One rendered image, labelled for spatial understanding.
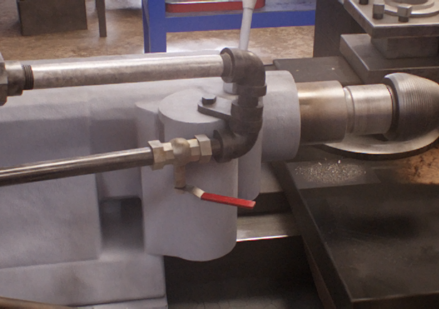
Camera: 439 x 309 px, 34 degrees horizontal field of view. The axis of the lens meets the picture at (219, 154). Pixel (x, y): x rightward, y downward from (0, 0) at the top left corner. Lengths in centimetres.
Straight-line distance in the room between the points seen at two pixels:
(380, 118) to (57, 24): 385
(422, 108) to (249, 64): 29
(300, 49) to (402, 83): 339
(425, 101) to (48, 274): 50
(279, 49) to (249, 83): 358
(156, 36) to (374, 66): 161
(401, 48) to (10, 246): 68
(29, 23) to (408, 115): 387
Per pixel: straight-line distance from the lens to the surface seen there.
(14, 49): 444
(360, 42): 126
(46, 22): 465
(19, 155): 83
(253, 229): 115
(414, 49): 121
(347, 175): 112
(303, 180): 110
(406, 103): 92
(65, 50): 436
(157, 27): 268
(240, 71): 70
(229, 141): 73
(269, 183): 119
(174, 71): 68
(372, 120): 92
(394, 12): 118
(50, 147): 82
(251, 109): 73
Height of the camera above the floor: 148
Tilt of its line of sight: 28 degrees down
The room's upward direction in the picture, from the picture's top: straight up
